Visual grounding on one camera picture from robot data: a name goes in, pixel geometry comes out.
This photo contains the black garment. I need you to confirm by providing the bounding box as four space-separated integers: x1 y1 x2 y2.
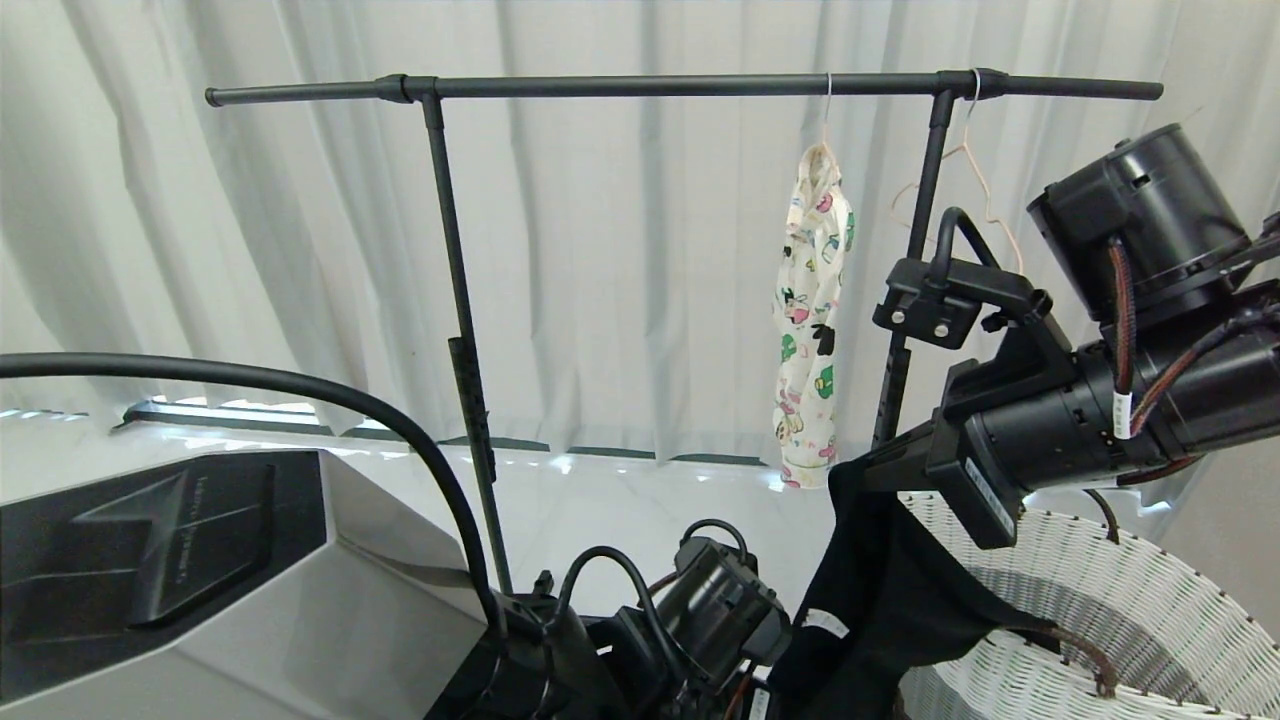
765 455 1061 720

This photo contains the white laundry basket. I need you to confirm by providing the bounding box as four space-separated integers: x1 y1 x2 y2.
895 490 1280 720

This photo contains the cream printed garment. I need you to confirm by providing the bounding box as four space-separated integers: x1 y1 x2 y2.
770 143 856 491

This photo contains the white curtain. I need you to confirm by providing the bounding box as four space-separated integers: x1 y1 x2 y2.
0 0 1280 501

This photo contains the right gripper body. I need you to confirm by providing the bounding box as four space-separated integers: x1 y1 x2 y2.
925 345 1151 549

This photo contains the black clothes rack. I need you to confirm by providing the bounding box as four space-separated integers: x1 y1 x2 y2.
205 68 1164 596

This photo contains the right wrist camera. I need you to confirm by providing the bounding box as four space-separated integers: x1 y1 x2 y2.
872 255 1086 391

